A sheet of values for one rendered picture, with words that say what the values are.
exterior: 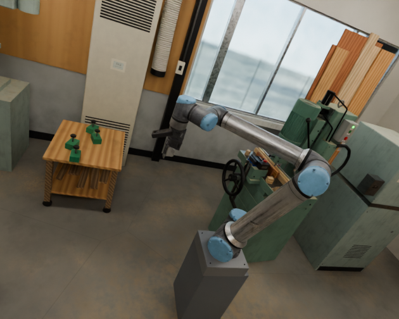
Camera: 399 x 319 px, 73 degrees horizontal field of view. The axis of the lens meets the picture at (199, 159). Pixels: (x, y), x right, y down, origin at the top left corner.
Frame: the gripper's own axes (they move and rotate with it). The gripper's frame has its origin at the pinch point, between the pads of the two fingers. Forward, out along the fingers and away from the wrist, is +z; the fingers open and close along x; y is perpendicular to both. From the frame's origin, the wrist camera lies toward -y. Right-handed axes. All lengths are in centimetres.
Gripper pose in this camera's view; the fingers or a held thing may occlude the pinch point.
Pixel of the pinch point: (163, 156)
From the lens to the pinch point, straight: 153.1
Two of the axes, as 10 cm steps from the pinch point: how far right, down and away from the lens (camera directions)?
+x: 0.7, -5.2, 8.5
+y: 9.4, 3.3, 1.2
